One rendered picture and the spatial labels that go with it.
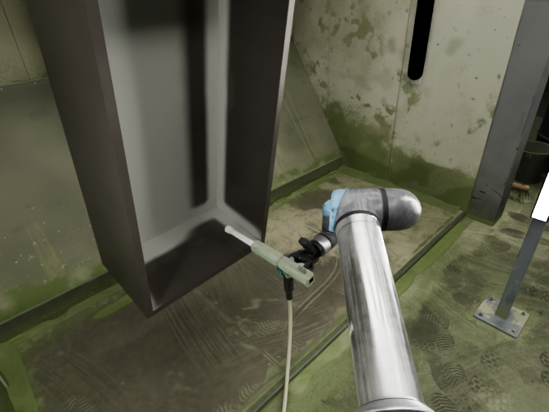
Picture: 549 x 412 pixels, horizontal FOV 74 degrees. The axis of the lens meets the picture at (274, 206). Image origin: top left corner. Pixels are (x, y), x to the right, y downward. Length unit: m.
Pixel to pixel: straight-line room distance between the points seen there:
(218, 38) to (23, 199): 1.33
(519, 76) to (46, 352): 2.87
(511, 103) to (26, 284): 2.83
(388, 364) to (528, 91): 2.10
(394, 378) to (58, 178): 1.97
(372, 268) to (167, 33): 0.99
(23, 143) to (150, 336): 1.20
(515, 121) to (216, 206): 1.82
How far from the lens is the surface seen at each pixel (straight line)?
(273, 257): 1.45
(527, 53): 2.56
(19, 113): 2.38
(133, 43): 1.31
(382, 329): 0.74
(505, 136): 2.66
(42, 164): 2.29
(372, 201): 0.96
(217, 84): 1.55
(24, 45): 2.43
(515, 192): 3.34
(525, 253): 1.96
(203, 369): 1.78
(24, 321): 2.24
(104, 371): 1.93
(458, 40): 2.67
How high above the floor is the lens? 1.47
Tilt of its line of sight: 31 degrees down
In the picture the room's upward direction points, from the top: 3 degrees counter-clockwise
